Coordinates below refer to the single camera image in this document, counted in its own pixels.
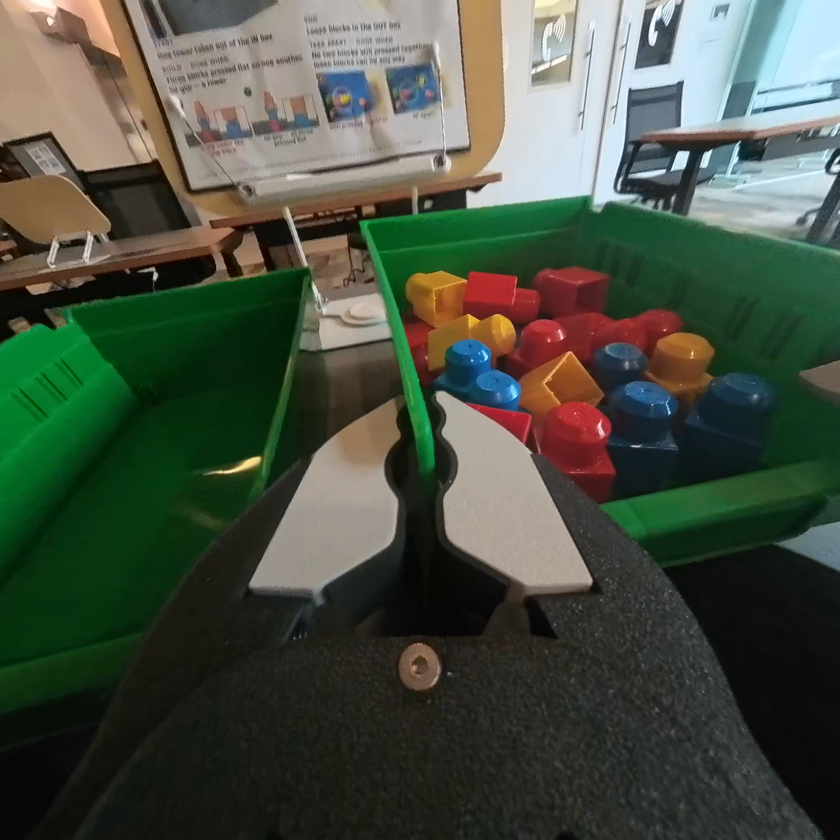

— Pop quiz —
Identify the dark wall sign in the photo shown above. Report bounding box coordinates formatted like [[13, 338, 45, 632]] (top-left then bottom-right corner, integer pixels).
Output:
[[635, 0, 685, 70], [530, 0, 580, 88]]

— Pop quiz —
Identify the wooden office table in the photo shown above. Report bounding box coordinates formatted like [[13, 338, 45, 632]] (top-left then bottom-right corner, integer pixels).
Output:
[[640, 115, 840, 217], [0, 226, 245, 293], [210, 172, 503, 270]]

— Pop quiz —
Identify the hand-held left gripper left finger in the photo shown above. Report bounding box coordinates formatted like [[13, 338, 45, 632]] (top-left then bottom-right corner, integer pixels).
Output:
[[248, 395, 409, 606]]

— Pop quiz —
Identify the black mesh pad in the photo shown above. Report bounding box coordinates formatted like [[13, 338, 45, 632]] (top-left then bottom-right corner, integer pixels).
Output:
[[659, 525, 840, 840]]

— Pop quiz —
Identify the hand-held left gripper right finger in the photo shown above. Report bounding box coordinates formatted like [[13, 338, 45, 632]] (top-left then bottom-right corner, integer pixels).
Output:
[[432, 390, 595, 603]]

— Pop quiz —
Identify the small wooden board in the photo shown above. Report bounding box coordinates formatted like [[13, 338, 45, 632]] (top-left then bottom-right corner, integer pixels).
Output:
[[0, 174, 112, 247]]

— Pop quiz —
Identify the clear acrylic holder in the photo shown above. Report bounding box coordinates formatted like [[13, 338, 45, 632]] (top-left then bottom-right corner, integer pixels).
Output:
[[45, 230, 112, 270]]

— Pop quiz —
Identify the framed wall picture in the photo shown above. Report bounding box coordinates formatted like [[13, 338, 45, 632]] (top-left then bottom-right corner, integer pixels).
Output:
[[3, 131, 86, 191]]

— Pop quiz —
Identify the pile of mega blocks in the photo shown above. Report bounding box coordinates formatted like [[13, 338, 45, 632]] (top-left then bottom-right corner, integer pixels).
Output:
[[402, 266, 782, 503]]

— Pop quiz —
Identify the green plastic bin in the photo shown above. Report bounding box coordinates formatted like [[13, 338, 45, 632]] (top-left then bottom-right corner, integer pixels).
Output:
[[360, 196, 840, 568], [0, 268, 312, 716]]

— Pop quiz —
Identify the black office chair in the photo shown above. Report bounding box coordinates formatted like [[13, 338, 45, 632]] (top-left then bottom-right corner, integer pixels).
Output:
[[613, 82, 716, 211]]

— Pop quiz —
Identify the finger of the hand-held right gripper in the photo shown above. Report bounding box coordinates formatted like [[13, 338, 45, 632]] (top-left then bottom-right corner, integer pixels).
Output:
[[799, 360, 840, 399]]

